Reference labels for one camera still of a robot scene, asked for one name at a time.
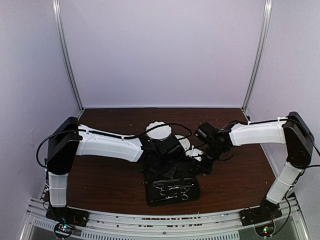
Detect black zip tool case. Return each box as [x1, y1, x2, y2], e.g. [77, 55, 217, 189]
[143, 161, 201, 207]

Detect white round bowl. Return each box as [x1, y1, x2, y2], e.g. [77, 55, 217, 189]
[175, 135, 191, 151]

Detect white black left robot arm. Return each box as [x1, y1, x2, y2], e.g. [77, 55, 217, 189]
[35, 116, 191, 222]

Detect silver thinning scissors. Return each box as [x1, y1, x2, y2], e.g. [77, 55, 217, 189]
[168, 184, 194, 201]

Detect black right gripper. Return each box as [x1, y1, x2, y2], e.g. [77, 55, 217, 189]
[193, 144, 226, 175]

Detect silver pointed scissors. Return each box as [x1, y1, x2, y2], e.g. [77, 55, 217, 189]
[153, 183, 166, 196]

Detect aluminium corner post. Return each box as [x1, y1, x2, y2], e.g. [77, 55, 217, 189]
[241, 0, 273, 113]
[52, 0, 85, 113]

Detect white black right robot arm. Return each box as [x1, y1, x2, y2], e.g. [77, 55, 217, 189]
[186, 111, 319, 226]

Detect aluminium front rail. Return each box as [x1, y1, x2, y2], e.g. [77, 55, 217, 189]
[17, 197, 311, 240]

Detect white scalloped bowl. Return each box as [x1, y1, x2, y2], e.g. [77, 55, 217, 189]
[146, 121, 172, 141]

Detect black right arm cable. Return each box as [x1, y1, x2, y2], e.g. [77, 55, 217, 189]
[287, 117, 320, 168]

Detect aluminium right corner post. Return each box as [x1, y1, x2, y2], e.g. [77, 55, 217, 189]
[241, 0, 273, 113]

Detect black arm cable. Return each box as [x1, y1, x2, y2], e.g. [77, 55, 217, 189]
[36, 122, 192, 168]
[287, 117, 320, 168]

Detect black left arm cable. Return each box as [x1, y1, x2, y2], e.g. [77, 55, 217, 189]
[36, 122, 192, 168]

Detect aluminium left corner post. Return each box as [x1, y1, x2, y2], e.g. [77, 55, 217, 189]
[52, 0, 85, 113]

